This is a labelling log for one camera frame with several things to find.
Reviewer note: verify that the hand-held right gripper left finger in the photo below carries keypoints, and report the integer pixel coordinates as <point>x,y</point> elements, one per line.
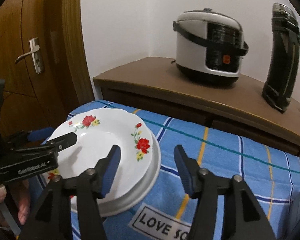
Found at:
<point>112,172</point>

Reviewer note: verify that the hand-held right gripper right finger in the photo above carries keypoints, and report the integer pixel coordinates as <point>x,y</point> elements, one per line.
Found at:
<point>186,175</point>

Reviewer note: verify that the silver black rice cooker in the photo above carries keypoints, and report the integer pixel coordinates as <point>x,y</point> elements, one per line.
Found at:
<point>192,50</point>

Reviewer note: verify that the brown wooden cabinet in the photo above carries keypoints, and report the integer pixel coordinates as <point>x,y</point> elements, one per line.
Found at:
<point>152,80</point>

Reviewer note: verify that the person's left hand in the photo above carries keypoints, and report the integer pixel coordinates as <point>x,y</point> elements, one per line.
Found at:
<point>23,205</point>

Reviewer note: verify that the black thermos flask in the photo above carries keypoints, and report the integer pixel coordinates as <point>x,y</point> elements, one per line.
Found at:
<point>280,75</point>

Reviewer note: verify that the blue plaid tablecloth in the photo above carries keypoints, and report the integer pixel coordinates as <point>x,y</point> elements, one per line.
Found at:
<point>227,180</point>

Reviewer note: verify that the plain white plate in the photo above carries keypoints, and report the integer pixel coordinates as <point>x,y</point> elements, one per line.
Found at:
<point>140,190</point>

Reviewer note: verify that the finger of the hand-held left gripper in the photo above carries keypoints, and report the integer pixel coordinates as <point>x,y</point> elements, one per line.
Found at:
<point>66,140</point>
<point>40,133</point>

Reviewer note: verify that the brown wooden door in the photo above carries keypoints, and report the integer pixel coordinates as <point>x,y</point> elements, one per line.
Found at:
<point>27,17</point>

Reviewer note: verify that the large floral white plate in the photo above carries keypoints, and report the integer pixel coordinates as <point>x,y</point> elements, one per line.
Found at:
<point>95,150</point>

